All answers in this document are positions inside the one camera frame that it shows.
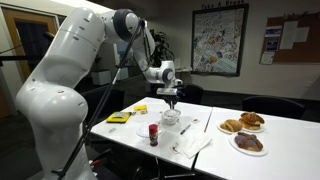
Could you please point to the framed colourful poster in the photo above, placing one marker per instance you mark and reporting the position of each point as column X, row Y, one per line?
column 216, row 40

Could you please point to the open yellow crayon box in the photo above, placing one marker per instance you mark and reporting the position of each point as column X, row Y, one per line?
column 140, row 107

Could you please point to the blue white flyer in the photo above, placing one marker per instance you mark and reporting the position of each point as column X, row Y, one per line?
column 273, row 31

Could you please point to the white storage box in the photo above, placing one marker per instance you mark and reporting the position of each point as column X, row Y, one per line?
column 101, row 77

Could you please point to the red spice bottle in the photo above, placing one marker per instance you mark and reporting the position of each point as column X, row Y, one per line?
column 153, row 135

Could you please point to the white printed notice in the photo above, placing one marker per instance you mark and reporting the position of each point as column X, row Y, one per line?
column 266, row 57

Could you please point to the small white paper sheet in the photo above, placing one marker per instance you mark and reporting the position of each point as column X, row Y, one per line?
column 303, row 34

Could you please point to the black tripod pole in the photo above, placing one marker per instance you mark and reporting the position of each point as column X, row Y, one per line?
column 101, row 103

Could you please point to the wooden door with window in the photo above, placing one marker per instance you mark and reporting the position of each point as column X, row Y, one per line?
column 10, row 33

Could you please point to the dark blue flyer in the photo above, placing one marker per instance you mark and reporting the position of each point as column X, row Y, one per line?
column 272, row 44

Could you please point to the golden bread loaf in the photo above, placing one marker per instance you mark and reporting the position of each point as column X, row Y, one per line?
column 231, row 125

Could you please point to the yellow Crayola marker box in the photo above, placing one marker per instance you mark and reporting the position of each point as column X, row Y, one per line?
column 118, row 117

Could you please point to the brown braided bread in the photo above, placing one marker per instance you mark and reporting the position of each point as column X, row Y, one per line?
column 251, row 119

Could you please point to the white paper napkin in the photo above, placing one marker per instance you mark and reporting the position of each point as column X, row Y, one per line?
column 193, row 144

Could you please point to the white bread plate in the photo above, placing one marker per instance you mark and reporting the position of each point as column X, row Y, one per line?
column 248, row 153
column 256, row 130
column 224, row 131

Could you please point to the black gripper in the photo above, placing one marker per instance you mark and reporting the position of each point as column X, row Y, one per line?
column 172, row 98

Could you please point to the brown cork board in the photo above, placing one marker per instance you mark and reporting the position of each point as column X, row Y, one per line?
column 306, row 53

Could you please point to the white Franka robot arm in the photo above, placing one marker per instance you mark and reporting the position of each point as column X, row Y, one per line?
column 63, row 66

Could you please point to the black marker pen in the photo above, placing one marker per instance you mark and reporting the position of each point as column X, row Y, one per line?
column 185, row 129

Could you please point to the white round plate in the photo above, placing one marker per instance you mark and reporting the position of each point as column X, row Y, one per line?
column 143, row 130

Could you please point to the white side table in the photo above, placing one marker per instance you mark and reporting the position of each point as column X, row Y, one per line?
column 183, row 70

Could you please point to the black office chair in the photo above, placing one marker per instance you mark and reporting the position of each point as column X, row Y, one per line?
column 193, row 95
column 273, row 106

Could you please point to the dark brown bread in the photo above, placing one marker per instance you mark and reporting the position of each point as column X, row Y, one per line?
column 248, row 141

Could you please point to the cut glass bowl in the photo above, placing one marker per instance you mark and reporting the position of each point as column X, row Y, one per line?
column 170, row 121

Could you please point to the tall white paper sheet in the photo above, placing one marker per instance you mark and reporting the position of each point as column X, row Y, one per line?
column 288, row 35

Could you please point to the dark green potted plant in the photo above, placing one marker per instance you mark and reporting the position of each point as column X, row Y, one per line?
column 163, row 50

